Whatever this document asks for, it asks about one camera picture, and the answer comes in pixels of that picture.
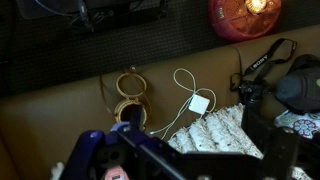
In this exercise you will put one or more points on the white fluffy toy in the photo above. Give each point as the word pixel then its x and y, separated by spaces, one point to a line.
pixel 57 170

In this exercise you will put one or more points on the floral patterned pillow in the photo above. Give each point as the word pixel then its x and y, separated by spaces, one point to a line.
pixel 305 126

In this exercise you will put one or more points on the black soft bag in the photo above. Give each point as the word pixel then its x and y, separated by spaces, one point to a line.
pixel 300 90

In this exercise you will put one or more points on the brown sofa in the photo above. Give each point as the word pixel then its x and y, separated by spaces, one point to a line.
pixel 66 110

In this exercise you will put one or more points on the white fluffy pillow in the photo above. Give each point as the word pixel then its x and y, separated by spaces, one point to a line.
pixel 216 133

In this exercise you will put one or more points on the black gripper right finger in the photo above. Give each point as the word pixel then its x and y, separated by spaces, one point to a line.
pixel 273 146

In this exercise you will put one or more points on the blue plastic connector piece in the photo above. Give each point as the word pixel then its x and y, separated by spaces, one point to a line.
pixel 83 153

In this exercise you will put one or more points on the brown wicker jar with lid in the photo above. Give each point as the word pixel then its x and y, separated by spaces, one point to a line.
pixel 120 107

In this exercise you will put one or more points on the white power adapter brick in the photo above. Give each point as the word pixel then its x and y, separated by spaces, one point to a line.
pixel 199 104

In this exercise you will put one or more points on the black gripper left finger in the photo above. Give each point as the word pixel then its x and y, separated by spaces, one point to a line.
pixel 146 146

